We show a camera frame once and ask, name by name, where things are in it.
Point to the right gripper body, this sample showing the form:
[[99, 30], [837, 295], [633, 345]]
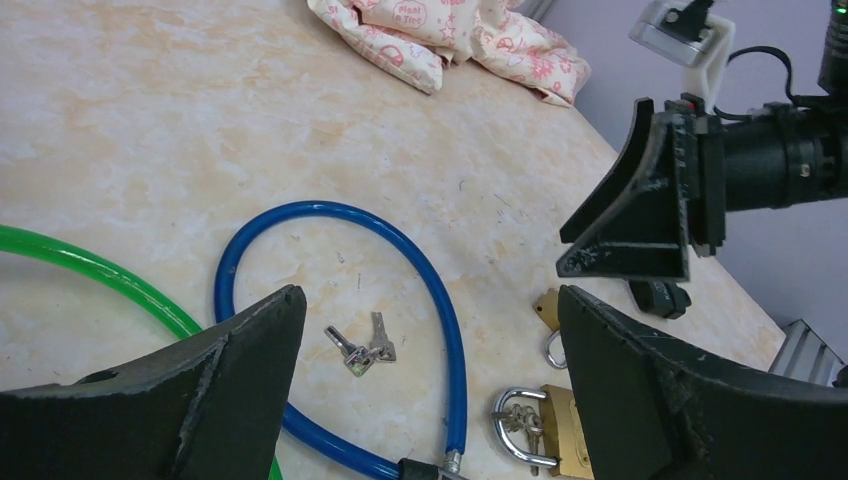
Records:
[[781, 156]]

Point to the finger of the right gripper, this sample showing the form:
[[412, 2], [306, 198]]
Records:
[[633, 224]]

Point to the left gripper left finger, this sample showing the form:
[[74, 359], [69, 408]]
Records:
[[172, 411]]

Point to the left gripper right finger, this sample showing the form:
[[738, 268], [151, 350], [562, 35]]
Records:
[[653, 406]]

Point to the black padlock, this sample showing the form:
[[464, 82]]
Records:
[[666, 300]]

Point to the large brass padlock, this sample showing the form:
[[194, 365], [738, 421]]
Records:
[[563, 450]]

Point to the small brass padlock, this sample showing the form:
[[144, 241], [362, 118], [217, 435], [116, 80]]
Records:
[[546, 308]]

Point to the large padlock keys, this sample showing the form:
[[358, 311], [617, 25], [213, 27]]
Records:
[[522, 420]]

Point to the blue lock keys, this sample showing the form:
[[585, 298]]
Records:
[[360, 358]]

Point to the crumpled printed paper bag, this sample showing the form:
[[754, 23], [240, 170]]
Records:
[[415, 40]]

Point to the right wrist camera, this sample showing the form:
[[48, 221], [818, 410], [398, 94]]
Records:
[[689, 35]]

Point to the aluminium frame rail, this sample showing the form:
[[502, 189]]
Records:
[[804, 356]]

